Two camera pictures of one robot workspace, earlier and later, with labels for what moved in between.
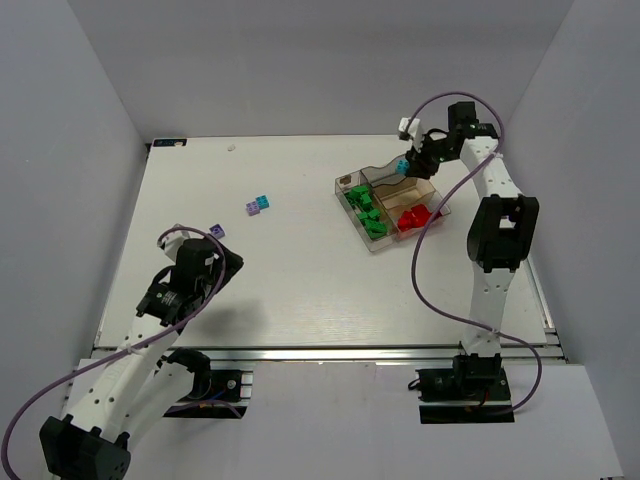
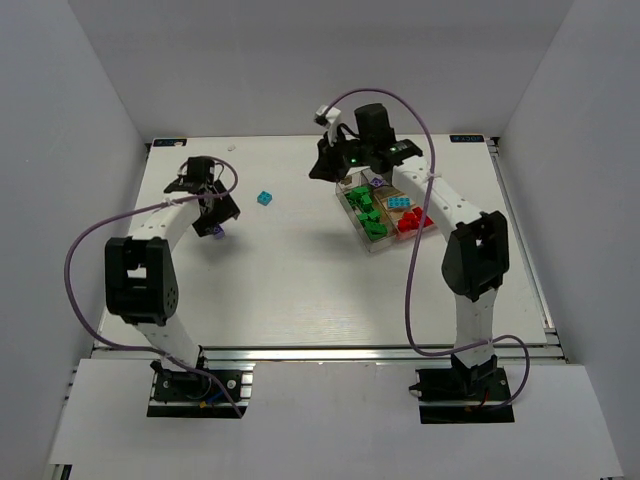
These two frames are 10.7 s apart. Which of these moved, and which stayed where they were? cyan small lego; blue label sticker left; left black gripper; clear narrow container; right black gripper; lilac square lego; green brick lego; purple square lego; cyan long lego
Moved: lilac square lego; cyan small lego; cyan long lego; left black gripper; right black gripper
Stayed: green brick lego; blue label sticker left; purple square lego; clear narrow container
